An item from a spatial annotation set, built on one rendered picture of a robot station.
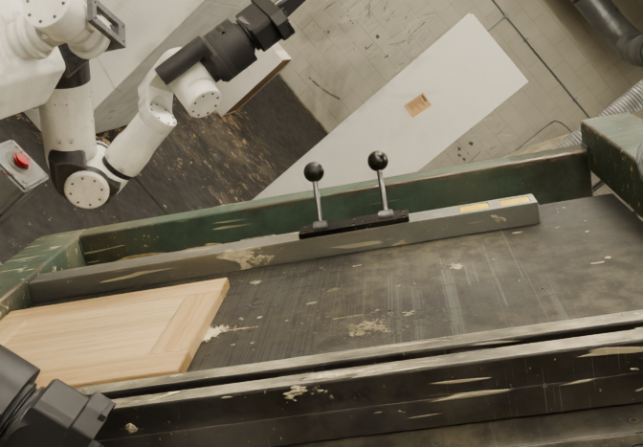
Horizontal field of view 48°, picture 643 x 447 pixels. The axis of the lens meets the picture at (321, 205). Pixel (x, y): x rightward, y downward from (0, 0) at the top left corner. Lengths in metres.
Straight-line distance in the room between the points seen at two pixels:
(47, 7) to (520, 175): 0.95
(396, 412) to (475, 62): 4.14
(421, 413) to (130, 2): 3.06
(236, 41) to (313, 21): 8.09
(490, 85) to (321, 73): 4.75
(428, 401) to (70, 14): 0.63
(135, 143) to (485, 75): 3.70
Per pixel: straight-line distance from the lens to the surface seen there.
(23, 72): 1.05
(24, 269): 1.54
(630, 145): 1.33
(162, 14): 3.56
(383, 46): 9.22
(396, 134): 4.84
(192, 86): 1.25
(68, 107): 1.29
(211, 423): 0.80
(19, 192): 1.63
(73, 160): 1.32
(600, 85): 9.42
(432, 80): 4.80
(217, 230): 1.57
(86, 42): 1.04
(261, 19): 1.26
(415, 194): 1.50
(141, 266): 1.37
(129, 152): 1.32
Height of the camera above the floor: 1.76
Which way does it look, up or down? 15 degrees down
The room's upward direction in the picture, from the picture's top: 50 degrees clockwise
